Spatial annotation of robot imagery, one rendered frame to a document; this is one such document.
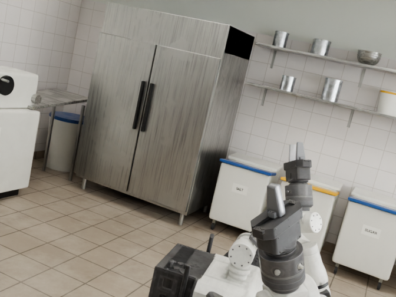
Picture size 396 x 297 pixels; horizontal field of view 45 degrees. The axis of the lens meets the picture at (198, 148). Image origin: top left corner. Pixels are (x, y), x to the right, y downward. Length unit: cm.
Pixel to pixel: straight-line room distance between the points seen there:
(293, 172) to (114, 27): 383
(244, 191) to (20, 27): 307
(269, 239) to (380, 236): 377
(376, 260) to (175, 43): 277
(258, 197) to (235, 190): 24
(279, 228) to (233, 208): 396
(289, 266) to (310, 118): 434
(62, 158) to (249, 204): 244
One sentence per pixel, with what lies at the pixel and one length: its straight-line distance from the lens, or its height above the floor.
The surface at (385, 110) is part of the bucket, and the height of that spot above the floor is 160.
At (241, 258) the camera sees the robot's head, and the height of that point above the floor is 119.
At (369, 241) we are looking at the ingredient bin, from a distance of 465.
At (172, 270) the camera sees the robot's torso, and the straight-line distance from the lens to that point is 130.
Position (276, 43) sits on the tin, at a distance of 511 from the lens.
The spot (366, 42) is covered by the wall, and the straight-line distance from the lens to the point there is 520.
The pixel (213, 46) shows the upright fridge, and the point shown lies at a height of 182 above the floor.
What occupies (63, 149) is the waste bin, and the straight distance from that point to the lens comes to 597.
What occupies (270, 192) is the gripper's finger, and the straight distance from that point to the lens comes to 90.
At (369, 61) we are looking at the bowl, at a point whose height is 202.
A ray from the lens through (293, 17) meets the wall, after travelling 535.
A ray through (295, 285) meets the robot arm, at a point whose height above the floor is 128.
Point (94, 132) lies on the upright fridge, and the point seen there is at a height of 69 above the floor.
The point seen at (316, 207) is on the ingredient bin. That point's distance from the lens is 464.
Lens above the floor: 166
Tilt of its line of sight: 10 degrees down
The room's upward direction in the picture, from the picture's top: 13 degrees clockwise
